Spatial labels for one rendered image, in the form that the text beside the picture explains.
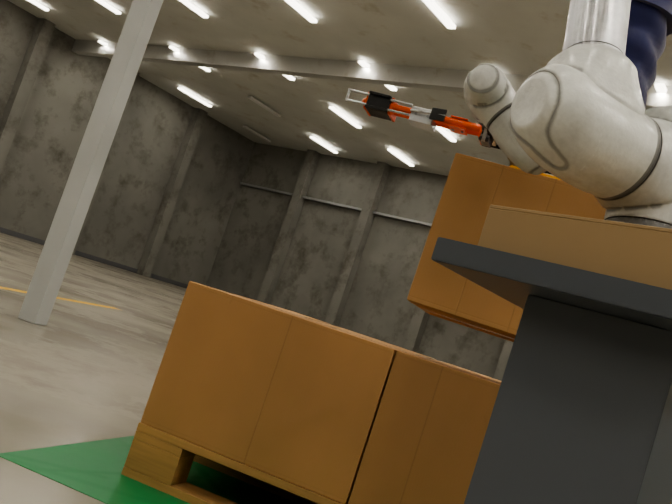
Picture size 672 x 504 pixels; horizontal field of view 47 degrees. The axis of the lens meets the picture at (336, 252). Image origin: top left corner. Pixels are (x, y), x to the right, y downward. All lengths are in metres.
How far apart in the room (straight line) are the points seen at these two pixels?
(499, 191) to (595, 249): 0.81
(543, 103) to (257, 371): 1.13
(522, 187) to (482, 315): 0.33
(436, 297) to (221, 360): 0.59
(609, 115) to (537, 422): 0.49
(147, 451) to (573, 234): 1.35
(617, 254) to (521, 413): 0.30
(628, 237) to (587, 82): 0.25
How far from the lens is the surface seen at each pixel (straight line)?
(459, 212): 2.00
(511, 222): 1.27
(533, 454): 1.30
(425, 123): 2.26
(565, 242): 1.24
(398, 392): 1.97
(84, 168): 4.80
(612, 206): 1.40
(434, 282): 1.98
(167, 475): 2.17
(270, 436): 2.06
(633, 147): 1.31
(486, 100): 1.87
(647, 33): 2.27
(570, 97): 1.25
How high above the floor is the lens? 0.57
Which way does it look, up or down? 5 degrees up
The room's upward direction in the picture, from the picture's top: 18 degrees clockwise
